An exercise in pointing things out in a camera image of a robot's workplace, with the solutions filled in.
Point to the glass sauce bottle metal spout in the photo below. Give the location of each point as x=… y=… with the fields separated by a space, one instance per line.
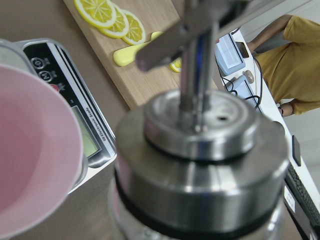
x=197 y=163

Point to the pink plastic cup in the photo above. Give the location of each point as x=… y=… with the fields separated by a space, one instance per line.
x=41 y=150

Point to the digital kitchen scale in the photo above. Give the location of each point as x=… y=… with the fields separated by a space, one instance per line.
x=50 y=61

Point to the lemon slice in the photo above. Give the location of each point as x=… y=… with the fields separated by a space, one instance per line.
x=98 y=13
x=120 y=27
x=136 y=33
x=176 y=65

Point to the yellow plastic knife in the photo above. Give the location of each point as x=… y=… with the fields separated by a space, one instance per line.
x=125 y=56

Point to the blue teach pendant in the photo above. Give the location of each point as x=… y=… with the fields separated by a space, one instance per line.
x=228 y=56
x=241 y=88

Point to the black smartphone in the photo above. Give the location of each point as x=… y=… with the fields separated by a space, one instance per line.
x=296 y=152

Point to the person in yellow shirt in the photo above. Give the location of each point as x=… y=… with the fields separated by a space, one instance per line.
x=291 y=71

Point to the black keyboard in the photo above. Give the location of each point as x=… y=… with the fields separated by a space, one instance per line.
x=300 y=205

